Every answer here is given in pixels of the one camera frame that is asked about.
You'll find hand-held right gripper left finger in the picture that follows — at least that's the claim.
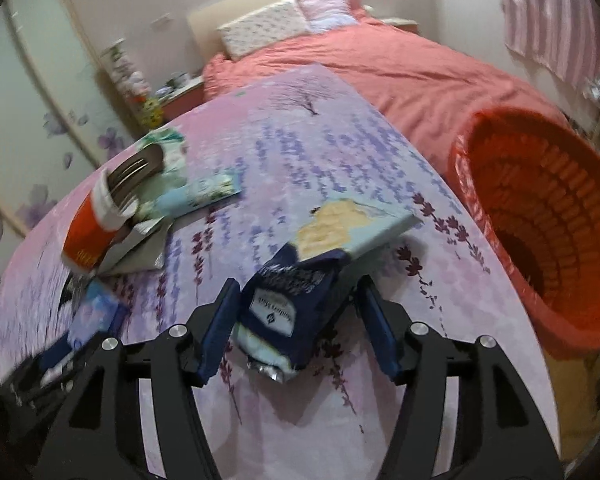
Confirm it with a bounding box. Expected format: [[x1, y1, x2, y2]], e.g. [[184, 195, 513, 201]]
[[34, 277, 243, 480]]

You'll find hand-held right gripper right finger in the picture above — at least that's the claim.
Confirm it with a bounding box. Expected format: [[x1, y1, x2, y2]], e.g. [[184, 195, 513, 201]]
[[355, 275, 566, 480]]

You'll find dark blue snack packet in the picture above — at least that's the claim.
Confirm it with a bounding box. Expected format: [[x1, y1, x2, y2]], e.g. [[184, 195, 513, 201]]
[[232, 246, 353, 386]]

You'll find red plastic basket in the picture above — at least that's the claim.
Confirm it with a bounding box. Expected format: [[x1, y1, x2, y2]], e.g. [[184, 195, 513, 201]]
[[450, 107, 600, 351]]

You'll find silver foil wrapper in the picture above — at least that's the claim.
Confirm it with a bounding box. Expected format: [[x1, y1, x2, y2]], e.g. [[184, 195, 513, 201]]
[[97, 217, 173, 277]]

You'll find light teal cracker packet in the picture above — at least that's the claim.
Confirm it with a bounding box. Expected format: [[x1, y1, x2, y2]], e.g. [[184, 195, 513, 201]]
[[297, 199, 423, 262]]

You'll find blue white tissue packet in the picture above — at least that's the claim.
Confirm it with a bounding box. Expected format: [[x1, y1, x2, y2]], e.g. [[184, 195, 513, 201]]
[[155, 170, 243, 218]]

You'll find red and white chip can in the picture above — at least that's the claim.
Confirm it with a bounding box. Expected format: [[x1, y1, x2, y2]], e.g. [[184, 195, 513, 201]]
[[61, 167, 146, 273]]

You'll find green white packet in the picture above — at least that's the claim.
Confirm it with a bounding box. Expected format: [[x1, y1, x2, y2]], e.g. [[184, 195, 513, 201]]
[[130, 127, 191, 211]]

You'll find dark foil wrapper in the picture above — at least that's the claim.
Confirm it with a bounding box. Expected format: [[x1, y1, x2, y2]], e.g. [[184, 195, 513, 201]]
[[107, 142, 166, 201]]

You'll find black packet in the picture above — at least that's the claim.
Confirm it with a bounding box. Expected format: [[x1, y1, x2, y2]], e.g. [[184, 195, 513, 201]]
[[0, 340, 88, 411]]

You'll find lavender printed tablecloth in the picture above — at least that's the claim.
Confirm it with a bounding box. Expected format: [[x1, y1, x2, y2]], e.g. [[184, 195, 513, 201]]
[[0, 62, 561, 480]]

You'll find pink white nightstand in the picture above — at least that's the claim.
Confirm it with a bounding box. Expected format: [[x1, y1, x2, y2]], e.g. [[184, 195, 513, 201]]
[[157, 77, 205, 121]]

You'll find column of plush toys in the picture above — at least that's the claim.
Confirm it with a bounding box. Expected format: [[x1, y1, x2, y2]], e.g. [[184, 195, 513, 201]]
[[102, 40, 163, 128]]

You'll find orange-pink duvet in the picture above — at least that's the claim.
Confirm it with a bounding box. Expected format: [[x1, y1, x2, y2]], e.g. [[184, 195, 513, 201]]
[[202, 7, 571, 176]]

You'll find flower printed wardrobe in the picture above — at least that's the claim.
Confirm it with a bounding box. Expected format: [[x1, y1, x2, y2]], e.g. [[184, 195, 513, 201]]
[[0, 0, 136, 301]]

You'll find white floral pillow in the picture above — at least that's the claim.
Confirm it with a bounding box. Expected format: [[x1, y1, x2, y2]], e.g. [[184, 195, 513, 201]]
[[217, 0, 311, 60]]

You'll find beige pink headboard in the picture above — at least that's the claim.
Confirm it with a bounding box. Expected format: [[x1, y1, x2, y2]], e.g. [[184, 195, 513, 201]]
[[186, 0, 358, 56]]

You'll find beige bedside table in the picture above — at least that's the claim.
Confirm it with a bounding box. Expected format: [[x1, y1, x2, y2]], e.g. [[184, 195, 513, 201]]
[[380, 17, 421, 34]]

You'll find pink ruffled pillow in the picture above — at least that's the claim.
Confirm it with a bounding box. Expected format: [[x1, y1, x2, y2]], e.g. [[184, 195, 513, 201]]
[[300, 0, 356, 35]]

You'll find pink striped curtain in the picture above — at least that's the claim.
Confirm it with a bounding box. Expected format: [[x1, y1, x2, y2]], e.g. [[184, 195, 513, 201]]
[[497, 0, 600, 88]]

